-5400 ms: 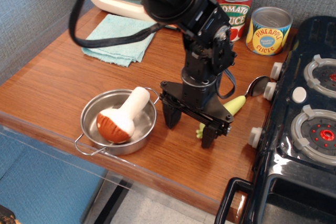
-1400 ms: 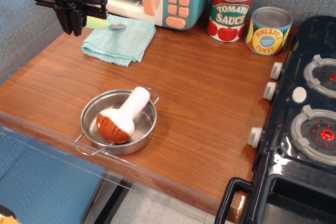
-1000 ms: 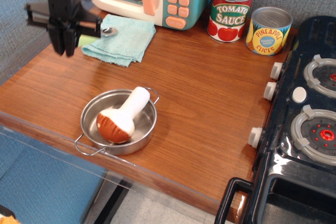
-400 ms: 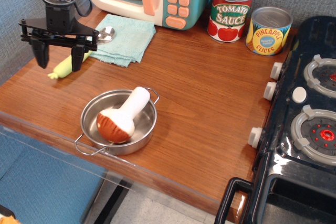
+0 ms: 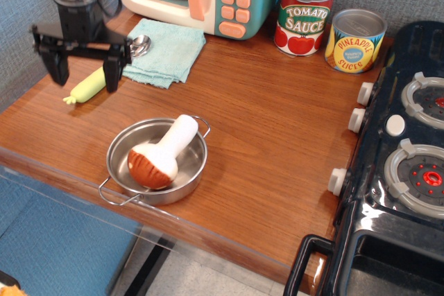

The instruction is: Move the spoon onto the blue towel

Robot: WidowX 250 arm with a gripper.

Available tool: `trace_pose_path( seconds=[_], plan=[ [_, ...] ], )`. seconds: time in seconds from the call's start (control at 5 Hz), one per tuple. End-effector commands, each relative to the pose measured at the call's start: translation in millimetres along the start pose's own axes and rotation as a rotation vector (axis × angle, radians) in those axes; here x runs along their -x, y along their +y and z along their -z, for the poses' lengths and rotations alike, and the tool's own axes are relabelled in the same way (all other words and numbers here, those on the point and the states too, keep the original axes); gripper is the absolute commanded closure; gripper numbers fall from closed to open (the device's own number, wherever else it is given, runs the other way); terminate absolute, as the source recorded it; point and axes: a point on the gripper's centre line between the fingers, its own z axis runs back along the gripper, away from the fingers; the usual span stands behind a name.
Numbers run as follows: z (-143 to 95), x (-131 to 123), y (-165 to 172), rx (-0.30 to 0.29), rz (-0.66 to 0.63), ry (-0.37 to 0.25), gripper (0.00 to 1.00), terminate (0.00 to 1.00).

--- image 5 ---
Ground tomato sauce can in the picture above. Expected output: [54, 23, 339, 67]
[274, 0, 334, 56]

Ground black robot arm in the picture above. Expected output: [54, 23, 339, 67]
[31, 0, 132, 92]

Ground pineapple slices can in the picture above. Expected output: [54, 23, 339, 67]
[325, 8, 387, 73]

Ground spoon with yellow-green handle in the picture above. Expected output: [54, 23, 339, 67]
[63, 35, 151, 105]

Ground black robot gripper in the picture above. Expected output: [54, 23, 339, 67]
[31, 0, 133, 93]

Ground small steel pan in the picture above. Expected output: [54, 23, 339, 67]
[99, 114, 211, 206]

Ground light blue folded towel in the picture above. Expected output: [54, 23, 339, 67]
[123, 19, 206, 89]

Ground plush brown white mushroom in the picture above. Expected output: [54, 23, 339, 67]
[127, 114, 198, 190]

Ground black toy stove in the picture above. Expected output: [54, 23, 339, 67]
[284, 21, 443, 295]

